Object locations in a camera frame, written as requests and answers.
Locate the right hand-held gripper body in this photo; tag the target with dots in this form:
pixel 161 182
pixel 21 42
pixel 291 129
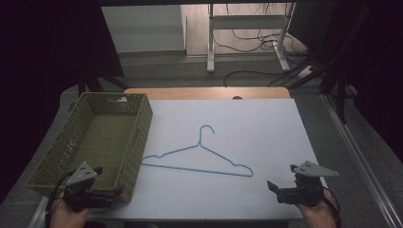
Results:
pixel 304 190

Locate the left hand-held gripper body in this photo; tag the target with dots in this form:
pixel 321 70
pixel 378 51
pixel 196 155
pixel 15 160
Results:
pixel 79 190

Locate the olive green plastic basket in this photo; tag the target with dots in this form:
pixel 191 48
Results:
pixel 104 133

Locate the person's right hand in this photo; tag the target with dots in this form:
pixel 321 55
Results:
pixel 316 217

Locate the person's left hand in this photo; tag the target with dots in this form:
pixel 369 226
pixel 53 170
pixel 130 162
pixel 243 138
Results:
pixel 68 218

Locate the white table mat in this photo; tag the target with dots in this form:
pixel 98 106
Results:
pixel 247 126

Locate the black metal stand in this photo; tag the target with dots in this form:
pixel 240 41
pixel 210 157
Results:
pixel 92 80
pixel 340 79

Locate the white power strip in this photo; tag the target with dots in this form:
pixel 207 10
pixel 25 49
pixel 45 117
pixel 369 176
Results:
pixel 305 72

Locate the wooden table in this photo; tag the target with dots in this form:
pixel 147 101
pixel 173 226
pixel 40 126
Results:
pixel 202 93

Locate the aluminium floor rail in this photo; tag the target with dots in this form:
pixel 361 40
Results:
pixel 358 158

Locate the white wall panel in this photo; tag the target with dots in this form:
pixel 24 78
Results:
pixel 142 28

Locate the white metal desk frame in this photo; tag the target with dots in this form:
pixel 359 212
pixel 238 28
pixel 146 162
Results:
pixel 247 22

